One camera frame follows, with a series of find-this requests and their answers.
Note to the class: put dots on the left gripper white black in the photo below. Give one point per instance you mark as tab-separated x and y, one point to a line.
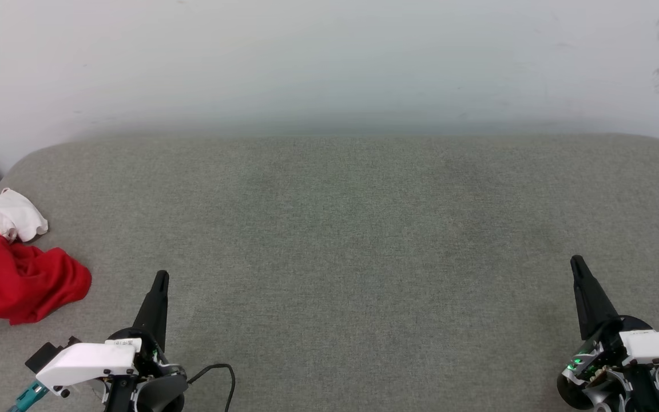
86	361

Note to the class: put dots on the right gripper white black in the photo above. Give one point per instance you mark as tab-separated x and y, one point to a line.
658	346

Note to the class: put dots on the red white basketball jersey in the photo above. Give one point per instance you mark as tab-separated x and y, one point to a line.
15	274

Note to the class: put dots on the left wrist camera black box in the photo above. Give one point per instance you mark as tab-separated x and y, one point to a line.
43	356

